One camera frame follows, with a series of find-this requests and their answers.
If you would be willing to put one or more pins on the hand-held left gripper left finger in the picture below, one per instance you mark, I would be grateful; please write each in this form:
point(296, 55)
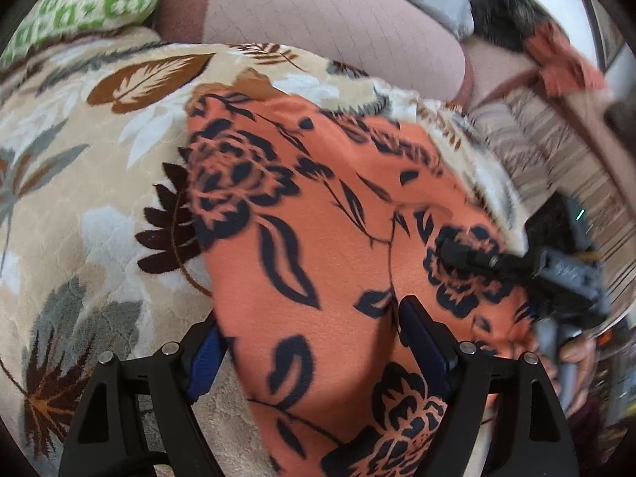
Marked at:
point(206, 357)

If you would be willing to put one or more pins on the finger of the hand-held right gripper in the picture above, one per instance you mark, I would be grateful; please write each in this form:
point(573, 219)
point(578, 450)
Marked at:
point(472, 256)

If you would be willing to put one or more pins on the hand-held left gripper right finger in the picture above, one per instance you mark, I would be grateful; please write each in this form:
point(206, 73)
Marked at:
point(422, 338)

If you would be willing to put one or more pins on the orange floral print garment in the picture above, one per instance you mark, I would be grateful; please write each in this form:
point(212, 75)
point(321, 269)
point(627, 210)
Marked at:
point(338, 238)

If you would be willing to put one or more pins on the person's right forearm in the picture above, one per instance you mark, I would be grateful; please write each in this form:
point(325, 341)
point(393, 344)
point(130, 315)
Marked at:
point(589, 437)

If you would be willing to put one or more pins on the person's right hand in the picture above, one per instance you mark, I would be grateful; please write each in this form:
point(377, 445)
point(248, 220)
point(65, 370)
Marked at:
point(579, 357)

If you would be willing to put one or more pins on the brown cloth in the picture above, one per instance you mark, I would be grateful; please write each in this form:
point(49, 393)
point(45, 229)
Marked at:
point(621, 117)

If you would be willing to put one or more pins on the beige leaf print blanket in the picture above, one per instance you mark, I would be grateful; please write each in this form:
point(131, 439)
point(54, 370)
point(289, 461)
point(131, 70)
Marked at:
point(89, 208)

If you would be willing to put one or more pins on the salmon crumpled cloth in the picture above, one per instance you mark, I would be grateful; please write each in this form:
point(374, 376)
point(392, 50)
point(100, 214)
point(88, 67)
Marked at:
point(561, 64)

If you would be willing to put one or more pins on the dark furry cloth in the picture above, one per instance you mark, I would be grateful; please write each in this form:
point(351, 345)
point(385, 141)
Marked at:
point(502, 15)

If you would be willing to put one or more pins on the pink quilted bolster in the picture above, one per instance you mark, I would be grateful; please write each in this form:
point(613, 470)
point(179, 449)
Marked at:
point(323, 25)

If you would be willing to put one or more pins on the green patterned pillow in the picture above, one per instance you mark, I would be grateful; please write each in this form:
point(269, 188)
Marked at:
point(89, 5)

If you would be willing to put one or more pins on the framed wall picture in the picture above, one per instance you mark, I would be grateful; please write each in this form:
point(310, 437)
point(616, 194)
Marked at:
point(608, 35)

